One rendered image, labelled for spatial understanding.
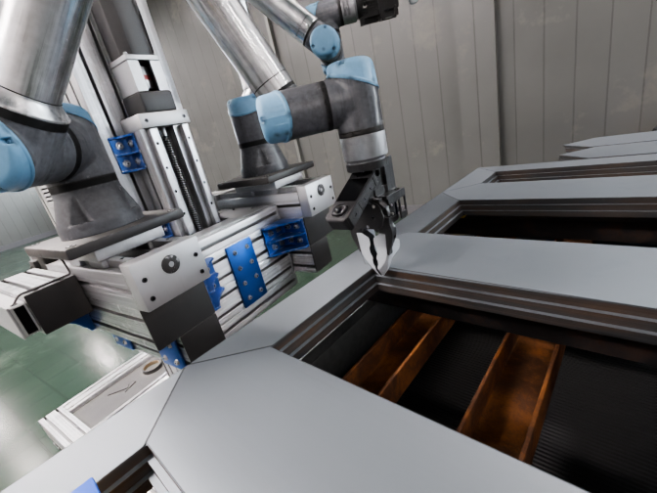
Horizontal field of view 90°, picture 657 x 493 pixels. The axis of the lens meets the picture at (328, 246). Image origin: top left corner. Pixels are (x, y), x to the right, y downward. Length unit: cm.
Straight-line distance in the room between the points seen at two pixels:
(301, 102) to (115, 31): 57
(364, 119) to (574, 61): 296
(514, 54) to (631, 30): 71
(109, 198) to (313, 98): 44
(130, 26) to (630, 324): 107
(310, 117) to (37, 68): 37
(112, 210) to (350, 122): 48
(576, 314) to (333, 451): 36
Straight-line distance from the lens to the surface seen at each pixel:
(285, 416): 40
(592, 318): 55
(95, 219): 75
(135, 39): 101
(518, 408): 62
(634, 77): 346
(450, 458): 34
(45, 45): 63
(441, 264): 64
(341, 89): 55
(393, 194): 59
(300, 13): 106
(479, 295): 58
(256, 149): 104
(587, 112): 345
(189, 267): 68
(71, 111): 78
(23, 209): 1150
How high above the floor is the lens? 113
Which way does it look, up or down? 20 degrees down
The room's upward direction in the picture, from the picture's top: 13 degrees counter-clockwise
